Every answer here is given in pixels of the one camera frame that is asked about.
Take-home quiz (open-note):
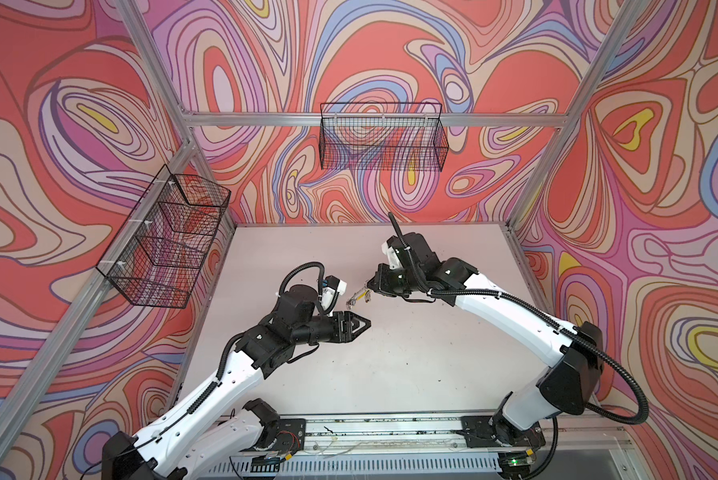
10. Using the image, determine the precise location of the black wire basket wall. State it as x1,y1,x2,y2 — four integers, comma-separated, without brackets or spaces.
96,166,231,309
318,101,450,172

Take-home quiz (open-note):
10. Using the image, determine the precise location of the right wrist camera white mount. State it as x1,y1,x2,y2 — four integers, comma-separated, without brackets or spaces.
381,237,407,270

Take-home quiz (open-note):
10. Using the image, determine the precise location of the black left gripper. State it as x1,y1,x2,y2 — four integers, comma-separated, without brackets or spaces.
291,312,373,348

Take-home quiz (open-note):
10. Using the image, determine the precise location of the black wire basket back wall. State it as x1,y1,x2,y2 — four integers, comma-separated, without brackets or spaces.
318,101,450,172

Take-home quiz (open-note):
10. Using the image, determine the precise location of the large keyring with yellow sleeve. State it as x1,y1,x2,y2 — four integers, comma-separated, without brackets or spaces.
346,288,372,309

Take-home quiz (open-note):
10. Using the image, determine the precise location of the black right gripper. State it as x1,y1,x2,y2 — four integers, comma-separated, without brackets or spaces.
368,262,425,297

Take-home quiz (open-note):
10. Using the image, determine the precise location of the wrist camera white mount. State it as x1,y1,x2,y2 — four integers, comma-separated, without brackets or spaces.
381,237,407,270
321,275,347,311

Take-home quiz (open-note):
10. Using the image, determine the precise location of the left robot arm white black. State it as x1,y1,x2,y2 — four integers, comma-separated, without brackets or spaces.
97,261,372,479

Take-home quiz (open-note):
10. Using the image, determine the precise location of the black wire basket left wall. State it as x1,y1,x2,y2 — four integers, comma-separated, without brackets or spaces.
96,166,231,309

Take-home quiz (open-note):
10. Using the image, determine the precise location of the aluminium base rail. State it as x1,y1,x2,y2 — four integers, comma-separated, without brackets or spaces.
136,410,636,480

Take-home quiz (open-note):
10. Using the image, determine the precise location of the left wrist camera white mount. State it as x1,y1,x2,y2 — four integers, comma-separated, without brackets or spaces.
321,275,347,311

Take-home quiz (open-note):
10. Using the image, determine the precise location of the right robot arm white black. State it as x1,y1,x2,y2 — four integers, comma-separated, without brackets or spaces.
367,214,650,448

